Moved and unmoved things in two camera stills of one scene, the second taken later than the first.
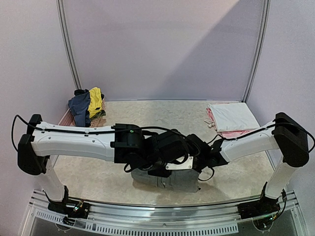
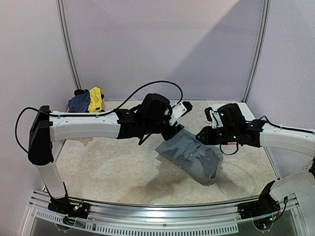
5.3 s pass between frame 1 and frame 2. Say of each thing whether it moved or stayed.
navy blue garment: stayed
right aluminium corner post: stayed
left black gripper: moved
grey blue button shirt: moved
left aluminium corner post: stayed
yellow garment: stayed
